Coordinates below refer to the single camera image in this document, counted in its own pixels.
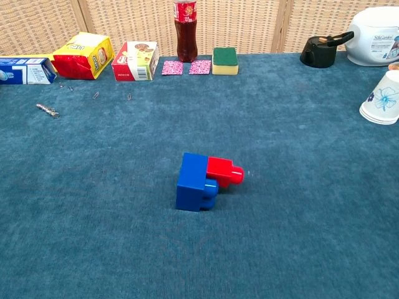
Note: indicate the orange lidded jelly cup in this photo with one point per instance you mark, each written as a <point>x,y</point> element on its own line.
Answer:
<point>394,66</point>

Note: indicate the red white snack box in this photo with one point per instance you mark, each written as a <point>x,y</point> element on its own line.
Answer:
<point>134,62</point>

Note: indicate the paper cups with blue flower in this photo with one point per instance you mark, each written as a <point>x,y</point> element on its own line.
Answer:
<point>381,99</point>

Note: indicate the blue white carton box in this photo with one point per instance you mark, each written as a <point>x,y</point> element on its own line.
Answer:
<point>28,71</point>

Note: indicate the red toy block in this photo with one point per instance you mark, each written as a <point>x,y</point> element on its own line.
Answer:
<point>222,169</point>

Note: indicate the green yellow sponge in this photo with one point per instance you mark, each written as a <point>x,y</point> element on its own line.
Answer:
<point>225,60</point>

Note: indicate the cola bottle with red cap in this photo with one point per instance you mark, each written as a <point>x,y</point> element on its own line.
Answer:
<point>186,37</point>

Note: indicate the pink patterned card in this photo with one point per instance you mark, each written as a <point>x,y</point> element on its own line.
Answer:
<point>172,68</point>
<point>200,67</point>

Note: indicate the teal table cloth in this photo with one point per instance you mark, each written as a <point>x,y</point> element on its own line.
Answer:
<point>124,218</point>

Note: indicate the white plastic wipes container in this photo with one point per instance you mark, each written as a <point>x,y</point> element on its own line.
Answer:
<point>371,34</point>

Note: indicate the blue toy block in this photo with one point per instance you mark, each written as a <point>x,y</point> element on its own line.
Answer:
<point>190,174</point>

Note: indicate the wicker folding screen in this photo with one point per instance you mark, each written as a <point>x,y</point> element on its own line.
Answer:
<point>249,25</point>

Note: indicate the yellow red Lipo package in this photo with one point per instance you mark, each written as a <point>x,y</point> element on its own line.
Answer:
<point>84,56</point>

